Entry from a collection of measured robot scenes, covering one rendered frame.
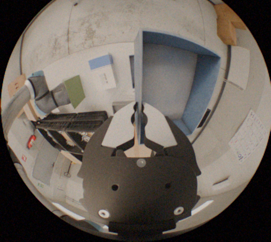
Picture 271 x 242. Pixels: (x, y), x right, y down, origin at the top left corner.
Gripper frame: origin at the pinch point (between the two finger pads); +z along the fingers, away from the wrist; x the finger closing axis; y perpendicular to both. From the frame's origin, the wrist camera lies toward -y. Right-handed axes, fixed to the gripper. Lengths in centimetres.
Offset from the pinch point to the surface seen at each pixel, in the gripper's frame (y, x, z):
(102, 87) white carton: 8.0, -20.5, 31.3
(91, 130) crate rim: 29.7, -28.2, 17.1
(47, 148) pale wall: 211, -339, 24
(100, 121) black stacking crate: 30.7, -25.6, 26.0
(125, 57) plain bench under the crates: -8.4, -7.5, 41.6
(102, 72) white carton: -0.7, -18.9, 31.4
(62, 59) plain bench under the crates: -15, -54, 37
